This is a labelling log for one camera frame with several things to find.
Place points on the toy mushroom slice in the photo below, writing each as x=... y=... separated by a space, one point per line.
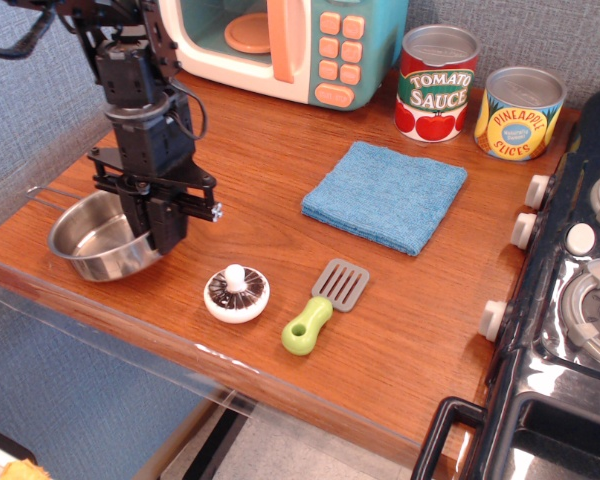
x=236 y=294

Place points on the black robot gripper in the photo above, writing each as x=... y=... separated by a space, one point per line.
x=153 y=160

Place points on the blue folded cloth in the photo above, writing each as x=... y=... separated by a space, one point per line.
x=393 y=199

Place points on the stainless steel pan with handle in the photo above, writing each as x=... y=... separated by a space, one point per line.
x=96 y=239

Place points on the orange fuzzy object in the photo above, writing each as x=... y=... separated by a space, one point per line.
x=24 y=470

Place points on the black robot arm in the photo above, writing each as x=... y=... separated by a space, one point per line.
x=127 y=46

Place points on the teal toy microwave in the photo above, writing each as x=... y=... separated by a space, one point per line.
x=331 y=54

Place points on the toy pineapple slices can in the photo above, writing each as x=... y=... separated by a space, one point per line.
x=519 y=112

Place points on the green handled grey toy spatula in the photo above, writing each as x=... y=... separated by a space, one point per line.
x=338 y=288

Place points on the toy tomato sauce can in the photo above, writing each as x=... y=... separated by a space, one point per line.
x=437 y=70

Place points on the black toy stove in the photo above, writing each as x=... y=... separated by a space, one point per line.
x=541 y=419

